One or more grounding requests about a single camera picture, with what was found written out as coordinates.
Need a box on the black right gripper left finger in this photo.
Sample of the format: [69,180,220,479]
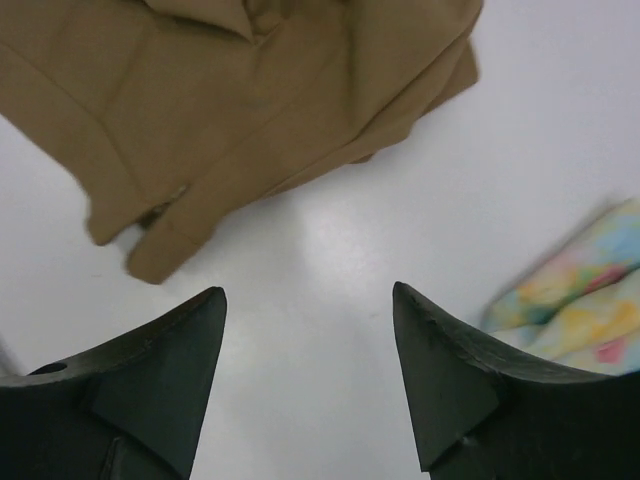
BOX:
[1,287,227,479]

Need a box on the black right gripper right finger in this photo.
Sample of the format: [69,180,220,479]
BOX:
[393,282,639,479]

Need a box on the floral pastel skirt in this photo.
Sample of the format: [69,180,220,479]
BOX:
[480,197,640,376]

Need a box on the brown skirt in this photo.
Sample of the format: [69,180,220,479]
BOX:
[1,1,483,284]

